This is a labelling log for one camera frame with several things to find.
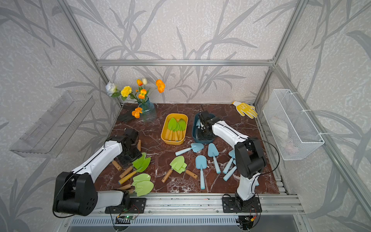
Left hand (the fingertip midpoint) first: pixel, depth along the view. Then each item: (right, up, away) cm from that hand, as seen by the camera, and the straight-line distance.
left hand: (137, 159), depth 84 cm
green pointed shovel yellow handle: (+17, +18, +22) cm, 33 cm away
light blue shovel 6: (+37, +20, +21) cm, 47 cm away
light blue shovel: (+35, +5, +10) cm, 36 cm away
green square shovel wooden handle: (+30, -8, 0) cm, 31 cm away
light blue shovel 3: (+38, -4, +5) cm, 38 cm away
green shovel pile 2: (0, -3, -2) cm, 3 cm away
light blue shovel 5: (+52, -10, -2) cm, 53 cm away
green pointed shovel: (+21, +13, +18) cm, 30 cm away
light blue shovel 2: (+46, +1, +10) cm, 47 cm away
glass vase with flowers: (0, +29, +17) cm, 33 cm away
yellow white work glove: (+76, +31, +36) cm, 89 cm away
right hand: (+38, +12, +9) cm, 41 cm away
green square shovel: (+24, -5, +3) cm, 24 cm away
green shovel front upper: (+5, -10, 0) cm, 11 cm away
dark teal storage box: (+35, +25, +21) cm, 48 cm away
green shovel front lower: (+5, -15, -4) cm, 16 cm away
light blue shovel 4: (+58, +1, +7) cm, 58 cm away
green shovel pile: (+2, -6, +3) cm, 7 cm away
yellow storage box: (+21, +25, +24) cm, 41 cm away
